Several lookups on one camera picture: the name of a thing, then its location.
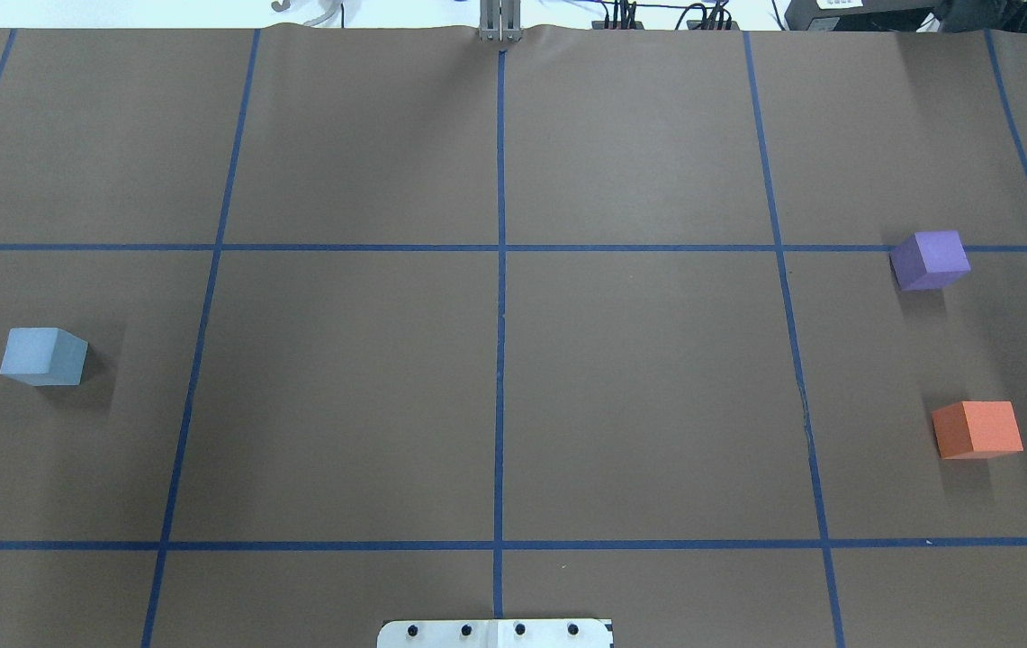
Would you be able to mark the white camera pedestal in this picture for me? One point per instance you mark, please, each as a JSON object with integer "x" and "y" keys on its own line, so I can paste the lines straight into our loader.
{"x": 541, "y": 632}

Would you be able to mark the light blue foam block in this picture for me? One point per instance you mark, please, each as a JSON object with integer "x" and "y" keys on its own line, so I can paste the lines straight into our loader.
{"x": 44, "y": 357}

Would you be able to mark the purple foam block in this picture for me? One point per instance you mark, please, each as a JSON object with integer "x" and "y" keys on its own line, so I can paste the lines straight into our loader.
{"x": 929, "y": 260}

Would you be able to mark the aluminium frame post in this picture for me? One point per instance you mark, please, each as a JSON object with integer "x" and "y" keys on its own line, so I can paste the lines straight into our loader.
{"x": 500, "y": 20}

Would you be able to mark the orange foam block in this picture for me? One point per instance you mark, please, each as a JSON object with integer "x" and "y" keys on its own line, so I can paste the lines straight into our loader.
{"x": 973, "y": 429}

